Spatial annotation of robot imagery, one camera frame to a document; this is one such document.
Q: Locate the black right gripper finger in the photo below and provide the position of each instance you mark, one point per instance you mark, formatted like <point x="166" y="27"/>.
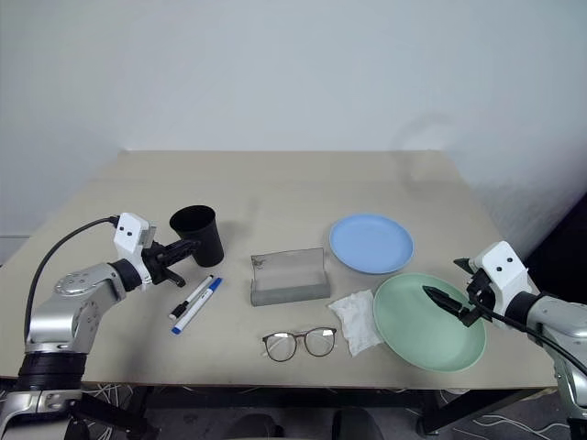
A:
<point x="442" y="299"/>
<point x="464" y="265"/>

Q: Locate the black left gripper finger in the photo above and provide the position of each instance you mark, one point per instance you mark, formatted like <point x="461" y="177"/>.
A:
<point x="183" y="249"/>
<point x="173" y="278"/>

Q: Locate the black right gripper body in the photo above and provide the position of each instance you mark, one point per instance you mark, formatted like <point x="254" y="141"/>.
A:
<point x="479" y="286"/>

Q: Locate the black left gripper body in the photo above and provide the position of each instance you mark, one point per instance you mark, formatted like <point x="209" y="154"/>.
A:
<point x="153" y="266"/>

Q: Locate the black plastic cup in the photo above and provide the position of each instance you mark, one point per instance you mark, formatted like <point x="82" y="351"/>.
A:
<point x="208" y="247"/>

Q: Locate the white marker with black cap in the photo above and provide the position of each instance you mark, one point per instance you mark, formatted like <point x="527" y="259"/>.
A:
<point x="191" y="297"/>

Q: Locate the white marker with blue cap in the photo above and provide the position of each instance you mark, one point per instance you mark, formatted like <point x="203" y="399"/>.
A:
<point x="197" y="306"/>

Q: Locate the green plate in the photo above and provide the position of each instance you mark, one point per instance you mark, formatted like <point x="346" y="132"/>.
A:
<point x="413" y="330"/>

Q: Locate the white tissue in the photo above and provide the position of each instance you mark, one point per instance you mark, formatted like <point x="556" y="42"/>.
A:
<point x="357" y="321"/>

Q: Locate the grey rectangular sponge block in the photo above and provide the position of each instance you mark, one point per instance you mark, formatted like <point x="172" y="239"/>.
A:
<point x="289" y="293"/>

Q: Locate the brown round-frame glasses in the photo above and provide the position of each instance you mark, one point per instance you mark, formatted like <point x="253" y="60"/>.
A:
<point x="321" y="341"/>

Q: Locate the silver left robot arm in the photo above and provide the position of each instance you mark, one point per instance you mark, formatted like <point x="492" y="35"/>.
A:
<point x="69" y="316"/>

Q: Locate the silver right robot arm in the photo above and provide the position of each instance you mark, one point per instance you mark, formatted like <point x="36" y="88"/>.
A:
<point x="559" y="316"/>

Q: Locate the blue plate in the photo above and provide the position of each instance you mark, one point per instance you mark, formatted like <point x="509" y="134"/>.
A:
<point x="371" y="243"/>

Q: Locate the black table leg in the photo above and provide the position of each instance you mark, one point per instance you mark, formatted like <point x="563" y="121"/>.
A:
<point x="481" y="410"/>
<point x="114" y="417"/>

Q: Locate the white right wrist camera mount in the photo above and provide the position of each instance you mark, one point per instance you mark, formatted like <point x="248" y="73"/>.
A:
<point x="500" y="266"/>

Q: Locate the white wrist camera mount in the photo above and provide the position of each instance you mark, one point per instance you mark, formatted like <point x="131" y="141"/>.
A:
<point x="128" y="231"/>
<point x="500" y="266"/>

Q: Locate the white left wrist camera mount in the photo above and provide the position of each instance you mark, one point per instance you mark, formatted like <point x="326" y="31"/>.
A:
<point x="128" y="231"/>

